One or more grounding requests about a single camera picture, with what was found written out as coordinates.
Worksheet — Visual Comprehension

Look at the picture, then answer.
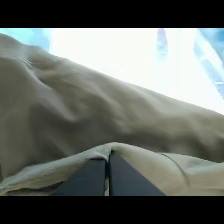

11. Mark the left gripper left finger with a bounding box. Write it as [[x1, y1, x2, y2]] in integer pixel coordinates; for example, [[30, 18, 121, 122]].
[[49, 157, 108, 197]]

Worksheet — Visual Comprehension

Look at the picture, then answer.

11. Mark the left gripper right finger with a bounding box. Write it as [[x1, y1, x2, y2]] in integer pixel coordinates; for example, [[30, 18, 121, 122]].
[[108, 151, 167, 197]]

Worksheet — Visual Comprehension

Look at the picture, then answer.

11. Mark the dark brown T-shirt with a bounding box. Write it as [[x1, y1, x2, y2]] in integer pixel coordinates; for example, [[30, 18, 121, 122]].
[[0, 33, 224, 197]]

